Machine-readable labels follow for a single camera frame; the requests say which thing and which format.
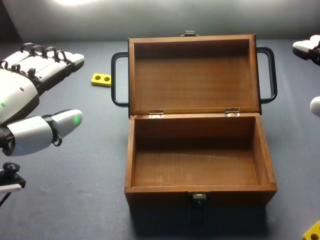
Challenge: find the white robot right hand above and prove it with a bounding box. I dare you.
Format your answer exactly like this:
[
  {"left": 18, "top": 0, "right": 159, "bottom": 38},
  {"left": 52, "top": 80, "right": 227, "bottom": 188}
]
[{"left": 291, "top": 34, "right": 320, "bottom": 118}]

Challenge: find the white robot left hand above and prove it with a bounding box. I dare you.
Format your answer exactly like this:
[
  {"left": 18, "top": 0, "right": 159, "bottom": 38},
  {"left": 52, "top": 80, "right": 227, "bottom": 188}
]
[{"left": 0, "top": 41, "right": 85, "bottom": 158}]

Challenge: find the open wooden box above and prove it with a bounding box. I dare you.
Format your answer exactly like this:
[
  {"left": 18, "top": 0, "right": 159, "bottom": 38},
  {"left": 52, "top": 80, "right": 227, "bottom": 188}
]
[{"left": 124, "top": 111, "right": 278, "bottom": 225}]

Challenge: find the yellow block with two holes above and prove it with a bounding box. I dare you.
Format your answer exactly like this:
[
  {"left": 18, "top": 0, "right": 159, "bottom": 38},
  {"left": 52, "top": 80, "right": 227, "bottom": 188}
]
[
  {"left": 90, "top": 72, "right": 112, "bottom": 88},
  {"left": 302, "top": 220, "right": 320, "bottom": 240}
]

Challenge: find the grey table cloth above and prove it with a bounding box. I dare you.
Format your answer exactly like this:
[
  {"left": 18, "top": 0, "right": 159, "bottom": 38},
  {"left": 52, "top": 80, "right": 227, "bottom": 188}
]
[{"left": 0, "top": 37, "right": 320, "bottom": 240}]

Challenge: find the black metal handle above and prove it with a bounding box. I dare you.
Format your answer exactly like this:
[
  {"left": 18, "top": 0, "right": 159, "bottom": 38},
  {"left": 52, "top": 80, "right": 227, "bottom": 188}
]
[{"left": 110, "top": 46, "right": 278, "bottom": 108}]

